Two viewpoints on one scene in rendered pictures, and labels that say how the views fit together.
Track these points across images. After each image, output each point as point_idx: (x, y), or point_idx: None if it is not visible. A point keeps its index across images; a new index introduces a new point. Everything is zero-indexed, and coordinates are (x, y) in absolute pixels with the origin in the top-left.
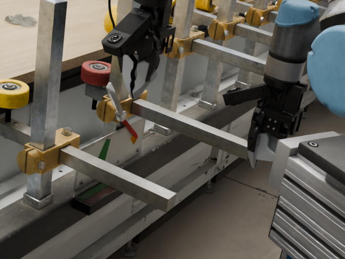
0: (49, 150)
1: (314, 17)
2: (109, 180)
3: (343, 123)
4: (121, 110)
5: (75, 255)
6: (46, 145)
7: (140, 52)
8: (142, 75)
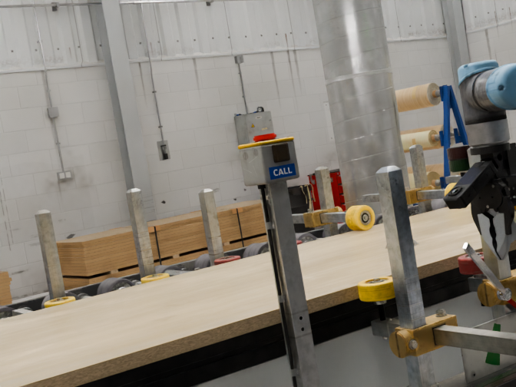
0: (419, 328)
1: None
2: (486, 345)
3: None
4: (501, 285)
5: None
6: (416, 323)
7: (491, 204)
8: (501, 228)
